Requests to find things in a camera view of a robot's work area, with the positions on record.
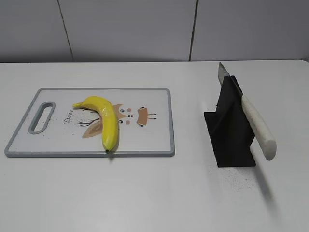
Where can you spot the black knife stand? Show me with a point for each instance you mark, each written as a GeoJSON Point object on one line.
{"type": "Point", "coordinates": [230, 132]}

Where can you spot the white grey-rimmed cutting board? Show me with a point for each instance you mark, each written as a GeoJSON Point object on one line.
{"type": "Point", "coordinates": [51, 127]}

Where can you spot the yellow plastic banana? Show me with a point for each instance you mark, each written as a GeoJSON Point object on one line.
{"type": "Point", "coordinates": [109, 121]}

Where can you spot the white-handled cleaver knife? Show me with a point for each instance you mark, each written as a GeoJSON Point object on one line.
{"type": "Point", "coordinates": [261, 131]}

